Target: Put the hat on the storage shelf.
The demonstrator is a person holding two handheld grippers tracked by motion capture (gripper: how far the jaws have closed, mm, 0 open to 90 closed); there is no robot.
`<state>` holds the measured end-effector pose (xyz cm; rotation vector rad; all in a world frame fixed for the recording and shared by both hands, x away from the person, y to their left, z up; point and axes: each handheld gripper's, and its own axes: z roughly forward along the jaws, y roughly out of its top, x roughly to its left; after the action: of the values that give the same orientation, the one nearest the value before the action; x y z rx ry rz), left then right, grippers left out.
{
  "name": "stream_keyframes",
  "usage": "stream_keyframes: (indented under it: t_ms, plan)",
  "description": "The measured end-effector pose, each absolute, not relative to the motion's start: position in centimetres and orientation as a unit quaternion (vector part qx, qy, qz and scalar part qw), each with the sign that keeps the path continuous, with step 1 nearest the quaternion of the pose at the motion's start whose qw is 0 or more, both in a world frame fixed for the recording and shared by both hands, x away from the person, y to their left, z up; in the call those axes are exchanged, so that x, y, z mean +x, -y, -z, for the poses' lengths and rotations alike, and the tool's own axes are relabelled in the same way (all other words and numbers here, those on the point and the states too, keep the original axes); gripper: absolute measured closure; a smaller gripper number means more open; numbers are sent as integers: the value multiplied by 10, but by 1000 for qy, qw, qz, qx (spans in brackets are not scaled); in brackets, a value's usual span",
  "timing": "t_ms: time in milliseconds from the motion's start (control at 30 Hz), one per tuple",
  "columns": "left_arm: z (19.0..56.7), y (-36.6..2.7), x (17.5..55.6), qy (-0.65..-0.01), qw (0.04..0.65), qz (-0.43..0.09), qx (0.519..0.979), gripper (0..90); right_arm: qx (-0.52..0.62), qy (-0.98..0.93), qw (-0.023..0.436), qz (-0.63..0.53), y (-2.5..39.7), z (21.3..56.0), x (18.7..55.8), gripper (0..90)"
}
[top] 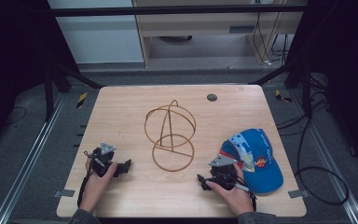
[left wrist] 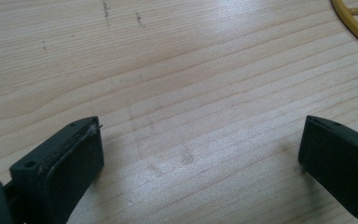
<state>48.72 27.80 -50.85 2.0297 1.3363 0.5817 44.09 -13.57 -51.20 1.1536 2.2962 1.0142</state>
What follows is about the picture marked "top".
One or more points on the person's right hand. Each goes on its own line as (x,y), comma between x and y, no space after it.
(233,199)

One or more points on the white cabinet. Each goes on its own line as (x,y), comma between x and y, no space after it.
(99,40)

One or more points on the black metal stand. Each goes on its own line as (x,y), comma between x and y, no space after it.
(306,93)
(48,93)

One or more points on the aluminium floor rail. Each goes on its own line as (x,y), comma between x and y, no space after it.
(329,161)
(28,158)

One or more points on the black horizontal bar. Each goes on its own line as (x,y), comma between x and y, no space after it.
(167,11)

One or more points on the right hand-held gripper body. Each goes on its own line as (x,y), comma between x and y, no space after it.
(224,174)

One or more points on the light wooden desk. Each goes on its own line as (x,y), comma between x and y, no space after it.
(199,26)

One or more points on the grey tape piece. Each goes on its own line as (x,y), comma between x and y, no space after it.
(64,193)
(298,193)

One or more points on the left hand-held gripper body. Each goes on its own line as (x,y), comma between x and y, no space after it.
(103,161)

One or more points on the blue printed cap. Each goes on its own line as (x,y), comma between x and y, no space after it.
(258,161)

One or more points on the person's left hand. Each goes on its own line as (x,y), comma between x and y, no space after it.
(97,186)

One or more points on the yellow black striped tape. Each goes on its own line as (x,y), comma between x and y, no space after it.
(280,95)
(81,100)

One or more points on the round grey table grommet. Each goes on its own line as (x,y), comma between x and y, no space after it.
(212,97)

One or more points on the dark curtain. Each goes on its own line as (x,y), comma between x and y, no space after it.
(348,77)
(12,62)

